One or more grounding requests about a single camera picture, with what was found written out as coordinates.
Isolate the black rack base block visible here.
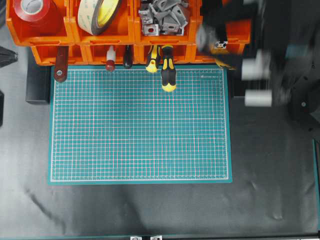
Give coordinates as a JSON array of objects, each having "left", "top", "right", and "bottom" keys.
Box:
[{"left": 25, "top": 47, "right": 52, "bottom": 105}]

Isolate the grey metal corner bracket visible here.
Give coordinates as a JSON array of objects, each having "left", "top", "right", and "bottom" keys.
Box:
[
  {"left": 161, "top": 4, "right": 190, "bottom": 32},
  {"left": 142, "top": 24, "right": 160, "bottom": 36}
]

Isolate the white glue bottle red cap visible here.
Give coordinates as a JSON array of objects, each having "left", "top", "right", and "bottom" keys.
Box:
[{"left": 105, "top": 45, "right": 116, "bottom": 72}]

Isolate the yellow-black utility knife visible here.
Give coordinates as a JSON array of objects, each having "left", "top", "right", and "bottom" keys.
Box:
[{"left": 210, "top": 48, "right": 238, "bottom": 70}]

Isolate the green cutting mat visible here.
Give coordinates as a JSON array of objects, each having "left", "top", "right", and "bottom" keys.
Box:
[{"left": 48, "top": 65, "right": 232, "bottom": 185}]

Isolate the red tape roll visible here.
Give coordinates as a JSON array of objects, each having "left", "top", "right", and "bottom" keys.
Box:
[{"left": 13, "top": 0, "right": 62, "bottom": 35}]

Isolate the orange plastic container rack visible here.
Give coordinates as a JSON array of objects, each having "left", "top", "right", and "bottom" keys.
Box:
[{"left": 6, "top": 0, "right": 252, "bottom": 66}]

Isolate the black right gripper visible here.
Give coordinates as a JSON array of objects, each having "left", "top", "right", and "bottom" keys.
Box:
[{"left": 196, "top": 0, "right": 258, "bottom": 53}]

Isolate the short yellow-black screwdriver handle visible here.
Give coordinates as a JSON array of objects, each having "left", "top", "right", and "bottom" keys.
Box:
[{"left": 145, "top": 45, "right": 161, "bottom": 73}]

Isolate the long yellow-black screwdriver handle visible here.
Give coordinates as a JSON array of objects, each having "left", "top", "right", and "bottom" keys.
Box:
[{"left": 161, "top": 45, "right": 177, "bottom": 92}]

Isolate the black tool handle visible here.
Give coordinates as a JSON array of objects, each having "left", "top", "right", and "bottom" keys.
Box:
[{"left": 123, "top": 45, "right": 133, "bottom": 69}]

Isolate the dark red tool handle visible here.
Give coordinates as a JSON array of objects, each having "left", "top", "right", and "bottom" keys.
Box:
[{"left": 54, "top": 45, "right": 69, "bottom": 83}]

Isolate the black extrusion piece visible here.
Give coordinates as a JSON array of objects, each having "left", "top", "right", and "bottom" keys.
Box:
[{"left": 214, "top": 41, "right": 228, "bottom": 49}]

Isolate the beige double-sided tape roll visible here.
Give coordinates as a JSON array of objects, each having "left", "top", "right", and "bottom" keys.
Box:
[{"left": 77, "top": 0, "right": 122, "bottom": 36}]

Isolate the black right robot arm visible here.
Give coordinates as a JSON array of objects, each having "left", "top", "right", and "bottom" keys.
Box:
[{"left": 196, "top": 0, "right": 320, "bottom": 141}]

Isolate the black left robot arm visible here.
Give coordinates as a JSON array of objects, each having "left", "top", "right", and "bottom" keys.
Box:
[{"left": 0, "top": 46, "right": 18, "bottom": 127}]

